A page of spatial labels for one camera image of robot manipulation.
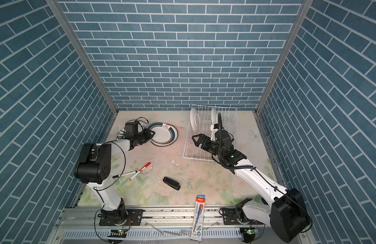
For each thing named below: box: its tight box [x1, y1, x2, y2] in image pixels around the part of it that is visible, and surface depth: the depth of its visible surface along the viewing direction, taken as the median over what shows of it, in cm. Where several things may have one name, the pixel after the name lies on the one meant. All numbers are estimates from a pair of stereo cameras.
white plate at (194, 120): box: [189, 107, 201, 135], surface depth 101 cm
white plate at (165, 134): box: [147, 122, 179, 147], surface depth 107 cm
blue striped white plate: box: [115, 125, 127, 140], surface depth 107 cm
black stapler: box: [162, 176, 181, 192], surface depth 84 cm
